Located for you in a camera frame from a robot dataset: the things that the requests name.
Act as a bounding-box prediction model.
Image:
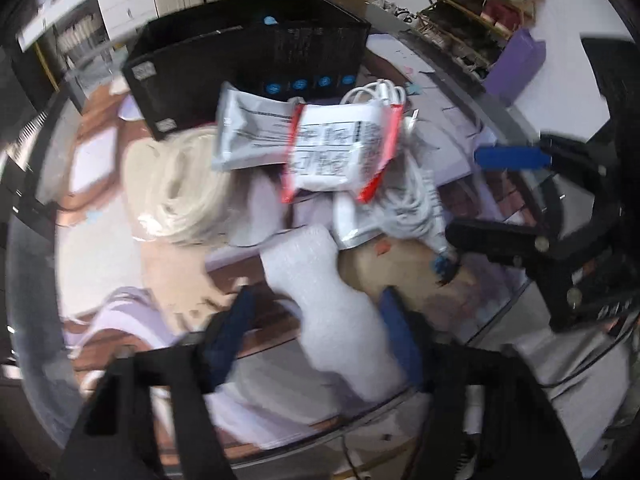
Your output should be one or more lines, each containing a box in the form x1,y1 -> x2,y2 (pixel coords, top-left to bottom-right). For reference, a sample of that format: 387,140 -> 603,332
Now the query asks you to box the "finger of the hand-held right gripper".
444,217 -> 627,334
474,132 -> 624,242

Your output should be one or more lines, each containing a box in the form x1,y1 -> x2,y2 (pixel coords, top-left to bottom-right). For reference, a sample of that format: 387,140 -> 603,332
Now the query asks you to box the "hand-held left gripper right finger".
377,285 -> 586,480

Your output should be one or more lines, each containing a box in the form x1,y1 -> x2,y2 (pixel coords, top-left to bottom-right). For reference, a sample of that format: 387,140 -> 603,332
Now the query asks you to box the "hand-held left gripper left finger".
55,285 -> 257,480

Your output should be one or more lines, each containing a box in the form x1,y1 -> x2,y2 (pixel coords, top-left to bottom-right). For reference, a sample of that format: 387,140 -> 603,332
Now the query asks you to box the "white sock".
260,225 -> 408,403

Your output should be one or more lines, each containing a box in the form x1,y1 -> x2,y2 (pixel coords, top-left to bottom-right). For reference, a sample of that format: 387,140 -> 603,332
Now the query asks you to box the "white charger cable bundle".
332,78 -> 453,256

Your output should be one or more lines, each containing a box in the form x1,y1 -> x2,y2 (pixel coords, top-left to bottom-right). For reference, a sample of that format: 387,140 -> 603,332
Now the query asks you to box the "cream cord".
122,125 -> 236,247

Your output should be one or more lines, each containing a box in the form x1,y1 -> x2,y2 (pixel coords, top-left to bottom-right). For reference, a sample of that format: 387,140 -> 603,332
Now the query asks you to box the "red edged white packet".
280,101 -> 405,204

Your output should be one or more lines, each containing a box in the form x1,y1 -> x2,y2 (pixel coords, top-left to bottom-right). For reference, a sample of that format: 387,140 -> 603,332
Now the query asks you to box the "grey white printed packet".
210,81 -> 301,172

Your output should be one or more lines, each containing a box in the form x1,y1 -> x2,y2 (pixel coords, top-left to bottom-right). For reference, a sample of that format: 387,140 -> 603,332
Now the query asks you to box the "black storage box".
121,0 -> 372,142

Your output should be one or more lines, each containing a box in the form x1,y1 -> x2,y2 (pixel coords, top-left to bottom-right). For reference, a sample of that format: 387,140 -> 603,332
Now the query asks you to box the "purple bag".
482,27 -> 547,106

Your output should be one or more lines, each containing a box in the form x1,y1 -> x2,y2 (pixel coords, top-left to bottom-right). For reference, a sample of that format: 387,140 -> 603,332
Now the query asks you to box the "wooden shoe rack with shoes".
417,0 -> 547,81

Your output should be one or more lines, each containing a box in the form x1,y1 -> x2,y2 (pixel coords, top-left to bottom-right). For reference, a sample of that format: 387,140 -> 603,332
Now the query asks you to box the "pile of shoes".
370,0 -> 426,26

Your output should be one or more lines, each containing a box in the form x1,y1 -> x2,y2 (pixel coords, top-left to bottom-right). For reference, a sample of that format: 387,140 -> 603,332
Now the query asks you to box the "printed cartoon desk mat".
55,30 -> 551,456

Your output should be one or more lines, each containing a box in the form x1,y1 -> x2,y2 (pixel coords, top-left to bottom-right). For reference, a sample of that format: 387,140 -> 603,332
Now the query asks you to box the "white dresser with drawers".
17,0 -> 161,86

